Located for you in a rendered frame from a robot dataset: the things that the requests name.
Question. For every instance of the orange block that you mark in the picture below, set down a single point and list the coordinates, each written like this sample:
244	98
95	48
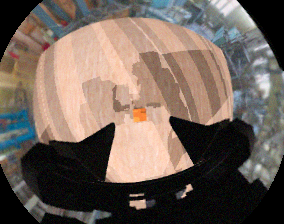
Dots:
139	114

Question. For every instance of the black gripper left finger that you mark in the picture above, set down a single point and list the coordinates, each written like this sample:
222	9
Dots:
93	152

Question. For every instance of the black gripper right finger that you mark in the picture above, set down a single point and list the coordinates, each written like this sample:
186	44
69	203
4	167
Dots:
196	138

